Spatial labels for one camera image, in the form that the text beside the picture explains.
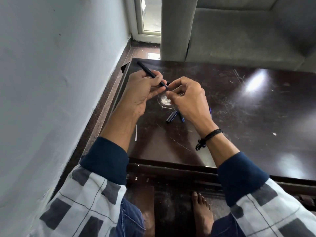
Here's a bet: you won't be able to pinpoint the person's right hand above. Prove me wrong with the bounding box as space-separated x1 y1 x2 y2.
166 77 218 133

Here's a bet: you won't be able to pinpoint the person's left hand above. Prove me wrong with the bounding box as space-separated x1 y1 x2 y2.
121 70 167 118

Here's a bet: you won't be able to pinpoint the black pen barrel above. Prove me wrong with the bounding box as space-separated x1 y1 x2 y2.
136 61 170 91

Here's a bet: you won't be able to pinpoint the person's right forearm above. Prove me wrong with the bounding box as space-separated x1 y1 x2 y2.
196 124 270 208

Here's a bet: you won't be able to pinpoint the person's left forearm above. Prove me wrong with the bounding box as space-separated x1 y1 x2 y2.
80 105 140 186

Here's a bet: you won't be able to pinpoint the round clear lid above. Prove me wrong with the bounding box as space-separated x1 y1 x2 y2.
159 94 177 109

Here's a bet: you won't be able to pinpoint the black pen cap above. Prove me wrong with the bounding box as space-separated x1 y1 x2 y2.
166 110 178 124

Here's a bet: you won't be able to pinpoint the thin clear pen refill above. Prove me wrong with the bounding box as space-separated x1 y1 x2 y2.
170 137 192 152

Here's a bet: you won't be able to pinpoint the grey fabric sofa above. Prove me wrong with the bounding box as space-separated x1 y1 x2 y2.
160 0 316 74

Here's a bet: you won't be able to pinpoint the person's right foot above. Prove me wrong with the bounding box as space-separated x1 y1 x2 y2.
191 192 214 237

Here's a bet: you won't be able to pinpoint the person's foot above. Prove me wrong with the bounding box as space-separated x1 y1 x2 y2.
142 209 156 237
191 192 214 237

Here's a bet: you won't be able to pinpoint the blue jeans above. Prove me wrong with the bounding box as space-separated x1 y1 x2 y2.
116 197 245 237

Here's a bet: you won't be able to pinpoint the person's left foot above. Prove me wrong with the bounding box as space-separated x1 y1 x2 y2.
142 209 156 237

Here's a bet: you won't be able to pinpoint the checked white grey shirt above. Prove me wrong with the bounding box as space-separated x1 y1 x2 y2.
29 136 316 237

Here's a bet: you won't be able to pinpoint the black cord wristband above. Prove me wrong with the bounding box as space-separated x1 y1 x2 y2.
195 129 224 151

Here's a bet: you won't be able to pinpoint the white window frame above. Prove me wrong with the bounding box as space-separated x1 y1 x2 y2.
125 0 162 44

